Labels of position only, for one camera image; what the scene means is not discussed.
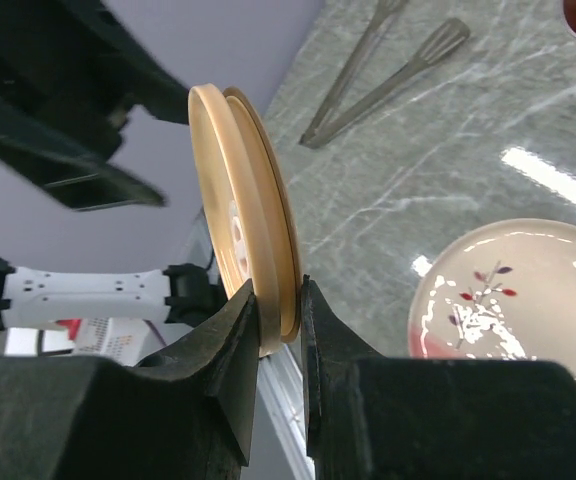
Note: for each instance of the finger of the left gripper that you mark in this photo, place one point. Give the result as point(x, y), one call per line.
point(70, 177)
point(161, 94)

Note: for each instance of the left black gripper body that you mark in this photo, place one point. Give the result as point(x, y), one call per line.
point(48, 70)

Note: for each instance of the pink white round plate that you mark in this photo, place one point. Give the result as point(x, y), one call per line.
point(506, 290)

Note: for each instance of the tan round lid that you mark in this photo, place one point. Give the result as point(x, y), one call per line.
point(247, 209)

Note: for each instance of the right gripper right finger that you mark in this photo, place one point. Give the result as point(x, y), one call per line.
point(369, 416)

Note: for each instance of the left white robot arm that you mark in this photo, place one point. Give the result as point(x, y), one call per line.
point(32, 298)

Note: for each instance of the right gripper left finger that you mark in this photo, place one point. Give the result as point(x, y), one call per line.
point(187, 414)

